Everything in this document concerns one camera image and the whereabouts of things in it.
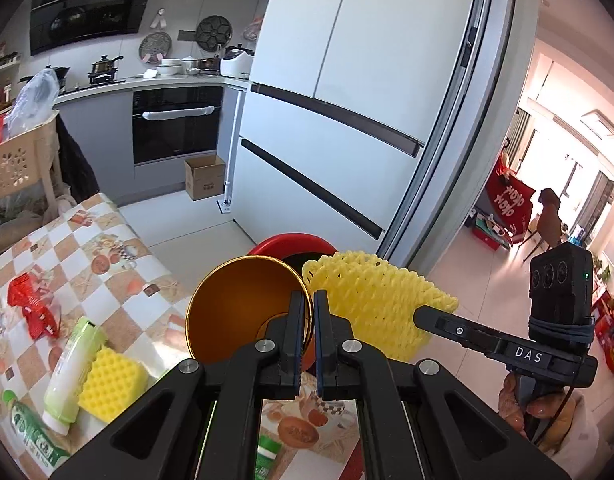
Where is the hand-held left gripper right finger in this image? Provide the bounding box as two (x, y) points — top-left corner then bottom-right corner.
(313, 290), (570, 480)

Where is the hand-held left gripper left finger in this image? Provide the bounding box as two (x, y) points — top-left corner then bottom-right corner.
(49, 290), (313, 480)

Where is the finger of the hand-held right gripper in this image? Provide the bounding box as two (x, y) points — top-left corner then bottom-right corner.
(413, 305), (508, 356)

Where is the yellow foam fruit net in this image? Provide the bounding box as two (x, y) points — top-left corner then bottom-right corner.
(301, 251), (459, 362)

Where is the black trash bin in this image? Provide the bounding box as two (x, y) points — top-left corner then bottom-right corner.
(274, 251), (320, 291)

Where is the red wrapper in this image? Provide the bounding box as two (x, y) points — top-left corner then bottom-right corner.
(7, 272), (62, 338)

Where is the person's right hand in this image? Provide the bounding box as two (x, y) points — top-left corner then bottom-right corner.
(498, 374), (555, 443)

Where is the red printed carton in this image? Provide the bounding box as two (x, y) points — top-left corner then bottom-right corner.
(590, 292), (614, 376)

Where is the brown chair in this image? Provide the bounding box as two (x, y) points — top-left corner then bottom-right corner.
(522, 187), (568, 263)

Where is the red gift box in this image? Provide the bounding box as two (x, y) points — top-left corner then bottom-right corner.
(472, 227), (503, 251)

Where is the red printed banner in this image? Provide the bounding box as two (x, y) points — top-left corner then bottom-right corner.
(484, 155), (538, 248)

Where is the green white packet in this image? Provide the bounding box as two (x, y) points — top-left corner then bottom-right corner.
(254, 435), (283, 480)

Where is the red plastic chair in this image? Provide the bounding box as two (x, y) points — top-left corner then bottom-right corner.
(247, 232), (338, 271)

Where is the yellow-green sponge block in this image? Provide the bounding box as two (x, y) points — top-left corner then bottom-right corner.
(78, 346), (148, 423)

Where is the cardboard box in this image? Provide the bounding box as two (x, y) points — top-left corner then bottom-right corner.
(184, 155), (227, 202)

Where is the white mop pole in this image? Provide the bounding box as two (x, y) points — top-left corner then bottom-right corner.
(216, 87), (248, 213)

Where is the light green tube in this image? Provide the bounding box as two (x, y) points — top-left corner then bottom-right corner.
(43, 316), (108, 436)

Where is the black built-in oven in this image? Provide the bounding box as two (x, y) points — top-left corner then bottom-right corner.
(132, 85), (224, 166)

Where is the white refrigerator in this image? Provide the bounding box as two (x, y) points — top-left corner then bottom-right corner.
(231, 0), (493, 261)

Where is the green printed tube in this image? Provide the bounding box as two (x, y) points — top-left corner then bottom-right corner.
(1, 389), (72, 478)

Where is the dark jacket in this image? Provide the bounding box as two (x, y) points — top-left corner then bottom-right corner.
(54, 112), (100, 203)

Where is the grey kitchen counter cabinet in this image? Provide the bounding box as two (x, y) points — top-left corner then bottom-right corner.
(52, 75), (248, 206)

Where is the white rice cooker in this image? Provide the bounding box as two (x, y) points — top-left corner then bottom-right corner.
(221, 44), (255, 80)

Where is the translucent plastic bag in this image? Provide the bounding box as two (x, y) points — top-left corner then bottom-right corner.
(0, 187), (52, 261)

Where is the dark round flower trivet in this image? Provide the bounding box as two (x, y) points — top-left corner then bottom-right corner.
(195, 15), (234, 52)

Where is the grey round trivet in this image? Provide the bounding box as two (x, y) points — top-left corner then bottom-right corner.
(139, 31), (173, 65)

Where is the beige plastic chair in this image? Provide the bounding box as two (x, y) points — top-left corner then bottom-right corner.
(0, 110), (62, 221)

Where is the bluish clear plastic bag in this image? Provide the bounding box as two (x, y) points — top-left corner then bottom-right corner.
(4, 69), (60, 138)

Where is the black range hood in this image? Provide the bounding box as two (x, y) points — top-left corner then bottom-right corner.
(29, 0), (163, 57)

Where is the grey sliding door frame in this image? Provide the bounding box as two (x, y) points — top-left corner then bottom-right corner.
(377, 0), (538, 281)

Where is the black pot with handle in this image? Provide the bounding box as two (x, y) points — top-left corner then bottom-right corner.
(88, 55), (124, 85)

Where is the wall shelf with jars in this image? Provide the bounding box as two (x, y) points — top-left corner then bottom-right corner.
(0, 45), (22, 73)

